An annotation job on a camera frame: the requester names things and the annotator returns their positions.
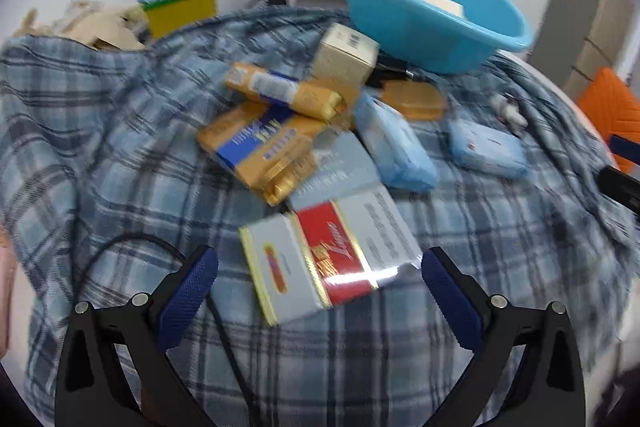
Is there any grey blue flat box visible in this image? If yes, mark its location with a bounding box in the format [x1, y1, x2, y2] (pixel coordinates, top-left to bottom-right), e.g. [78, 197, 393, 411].
[287, 132, 383, 210]

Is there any beige cloth pile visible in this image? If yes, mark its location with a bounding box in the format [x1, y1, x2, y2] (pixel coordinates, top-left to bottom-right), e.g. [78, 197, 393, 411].
[20, 0, 148, 52]

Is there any small black object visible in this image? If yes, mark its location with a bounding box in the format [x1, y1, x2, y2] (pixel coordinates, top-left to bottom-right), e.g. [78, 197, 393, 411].
[367, 54, 426, 88]

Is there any small cream barcode box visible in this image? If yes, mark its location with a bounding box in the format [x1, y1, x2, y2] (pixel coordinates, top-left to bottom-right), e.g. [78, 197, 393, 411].
[312, 23, 381, 88]

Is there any light blue tissue pack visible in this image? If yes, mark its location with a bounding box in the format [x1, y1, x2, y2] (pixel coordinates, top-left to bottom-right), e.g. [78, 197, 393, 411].
[354, 94, 438, 192]

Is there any orange chair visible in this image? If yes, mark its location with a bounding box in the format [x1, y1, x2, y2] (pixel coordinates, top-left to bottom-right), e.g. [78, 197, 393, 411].
[575, 67, 640, 172]

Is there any black hair tie white plush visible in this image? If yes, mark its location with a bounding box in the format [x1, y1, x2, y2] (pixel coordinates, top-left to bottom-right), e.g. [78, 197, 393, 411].
[490, 92, 531, 138]

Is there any black cable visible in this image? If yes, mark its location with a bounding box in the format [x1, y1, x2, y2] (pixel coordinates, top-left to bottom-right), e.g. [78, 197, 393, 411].
[75, 232, 263, 427]

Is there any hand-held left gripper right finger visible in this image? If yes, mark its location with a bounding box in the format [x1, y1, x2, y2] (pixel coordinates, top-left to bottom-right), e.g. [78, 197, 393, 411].
[420, 247, 587, 427]

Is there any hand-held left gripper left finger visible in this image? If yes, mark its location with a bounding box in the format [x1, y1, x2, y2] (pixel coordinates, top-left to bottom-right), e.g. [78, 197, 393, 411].
[54, 245, 221, 427]

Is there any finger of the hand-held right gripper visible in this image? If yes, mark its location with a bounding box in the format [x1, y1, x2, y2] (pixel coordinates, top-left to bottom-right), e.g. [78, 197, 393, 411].
[597, 166, 640, 214]
[611, 134, 640, 168]

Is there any blue plaid blanket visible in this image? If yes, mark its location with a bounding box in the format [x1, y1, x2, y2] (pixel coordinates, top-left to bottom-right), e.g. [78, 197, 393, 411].
[0, 7, 640, 427]

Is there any orange and blue biscuit packet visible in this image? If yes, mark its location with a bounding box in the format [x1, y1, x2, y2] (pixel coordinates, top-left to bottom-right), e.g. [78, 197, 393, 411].
[196, 101, 331, 170]

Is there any large cream box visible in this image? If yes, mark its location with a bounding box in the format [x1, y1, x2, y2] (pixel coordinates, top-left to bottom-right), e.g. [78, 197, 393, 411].
[412, 0, 466, 18]

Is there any red and silver packet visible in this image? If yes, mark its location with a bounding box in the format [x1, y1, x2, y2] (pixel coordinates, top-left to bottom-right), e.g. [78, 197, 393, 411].
[239, 189, 423, 327]

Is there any gold foil packet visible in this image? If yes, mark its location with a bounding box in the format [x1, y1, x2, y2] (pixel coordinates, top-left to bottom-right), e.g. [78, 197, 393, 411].
[223, 62, 348, 122]
[250, 147, 321, 206]

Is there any yellow bin green rim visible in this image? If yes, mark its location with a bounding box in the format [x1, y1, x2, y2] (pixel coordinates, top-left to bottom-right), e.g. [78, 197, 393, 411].
[141, 0, 219, 38]

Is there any blue plastic basin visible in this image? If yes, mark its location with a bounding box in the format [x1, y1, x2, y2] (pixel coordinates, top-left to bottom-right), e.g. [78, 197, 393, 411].
[322, 0, 533, 75]

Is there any light blue wipes pack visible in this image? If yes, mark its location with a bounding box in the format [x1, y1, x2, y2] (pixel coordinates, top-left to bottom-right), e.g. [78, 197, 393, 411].
[447, 119, 530, 180]

